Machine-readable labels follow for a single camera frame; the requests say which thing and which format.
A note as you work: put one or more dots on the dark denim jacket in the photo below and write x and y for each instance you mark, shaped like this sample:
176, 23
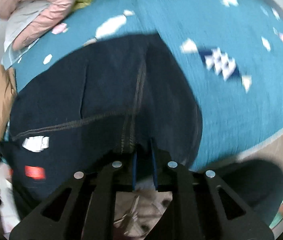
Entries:
94, 92

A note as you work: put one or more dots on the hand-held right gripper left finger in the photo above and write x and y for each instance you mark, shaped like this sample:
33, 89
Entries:
134, 167

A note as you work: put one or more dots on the white pillow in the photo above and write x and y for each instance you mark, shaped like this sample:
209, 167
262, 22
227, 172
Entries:
21, 22

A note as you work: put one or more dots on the tan folded garment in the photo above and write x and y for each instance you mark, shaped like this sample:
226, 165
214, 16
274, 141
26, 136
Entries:
1, 100

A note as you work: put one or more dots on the person's white garment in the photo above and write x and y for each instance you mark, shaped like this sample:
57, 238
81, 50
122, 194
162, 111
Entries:
4, 205

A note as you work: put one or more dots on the teal fish-print bedspread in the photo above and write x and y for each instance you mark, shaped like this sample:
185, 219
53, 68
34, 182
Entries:
231, 105

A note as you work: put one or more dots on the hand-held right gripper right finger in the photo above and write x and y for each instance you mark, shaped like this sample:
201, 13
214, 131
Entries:
154, 165

